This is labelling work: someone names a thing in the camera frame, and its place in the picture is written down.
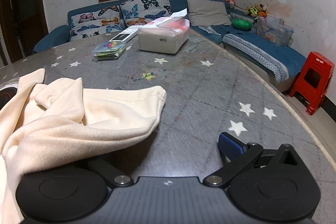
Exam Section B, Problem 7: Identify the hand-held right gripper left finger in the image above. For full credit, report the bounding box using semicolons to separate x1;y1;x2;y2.
88;159;133;187

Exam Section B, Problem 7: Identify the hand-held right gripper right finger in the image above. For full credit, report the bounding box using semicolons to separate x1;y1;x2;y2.
203;132;306;188

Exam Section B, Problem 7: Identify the cream garment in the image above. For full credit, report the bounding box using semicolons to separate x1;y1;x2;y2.
0;68;167;224

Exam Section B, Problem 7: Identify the grey star-print table mat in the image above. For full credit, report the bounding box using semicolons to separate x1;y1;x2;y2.
0;29;328;180

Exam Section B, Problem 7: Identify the patterned grey sofa cover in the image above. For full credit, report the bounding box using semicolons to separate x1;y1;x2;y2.
222;33;289;84

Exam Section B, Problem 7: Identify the red plastic stool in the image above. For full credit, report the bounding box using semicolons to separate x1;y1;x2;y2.
288;51;335;116

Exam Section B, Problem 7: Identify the blue corner sofa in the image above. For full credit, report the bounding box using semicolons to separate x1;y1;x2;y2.
33;0;308;94

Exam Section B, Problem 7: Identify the clear bag of toys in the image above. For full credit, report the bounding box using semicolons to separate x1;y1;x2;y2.
92;41;127;61

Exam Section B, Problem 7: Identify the green plastic basin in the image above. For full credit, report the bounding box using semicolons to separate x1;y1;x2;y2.
231;18;252;30

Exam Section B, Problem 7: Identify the large clear storage bin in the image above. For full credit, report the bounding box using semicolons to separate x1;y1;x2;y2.
256;14;295;47

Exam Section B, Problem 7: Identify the white storage box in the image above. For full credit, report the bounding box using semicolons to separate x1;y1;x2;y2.
138;26;190;54

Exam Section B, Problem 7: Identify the round black induction cooker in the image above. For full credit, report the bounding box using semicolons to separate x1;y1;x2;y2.
0;83;20;112

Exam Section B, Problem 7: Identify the pink tissue packet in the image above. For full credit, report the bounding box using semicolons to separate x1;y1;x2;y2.
141;17;190;37

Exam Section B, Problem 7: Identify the white tablet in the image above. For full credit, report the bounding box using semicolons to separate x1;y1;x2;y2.
109;33;134;43

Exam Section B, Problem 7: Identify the plain grey cushion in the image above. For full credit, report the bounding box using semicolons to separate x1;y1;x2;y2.
186;0;232;27

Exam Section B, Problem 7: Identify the yellow orange plush toy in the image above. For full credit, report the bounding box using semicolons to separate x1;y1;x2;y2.
244;3;268;17

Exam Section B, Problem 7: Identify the white paper sheet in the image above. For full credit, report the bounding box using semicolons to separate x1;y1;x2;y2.
167;8;189;21

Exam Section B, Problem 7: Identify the wide butterfly print cushion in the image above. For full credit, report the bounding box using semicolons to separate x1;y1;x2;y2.
69;5;124;40

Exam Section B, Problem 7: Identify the square butterfly print cushion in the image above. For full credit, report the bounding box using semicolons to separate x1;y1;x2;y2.
120;0;173;29

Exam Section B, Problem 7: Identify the dark wooden door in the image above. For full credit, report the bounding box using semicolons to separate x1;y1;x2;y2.
0;0;49;67

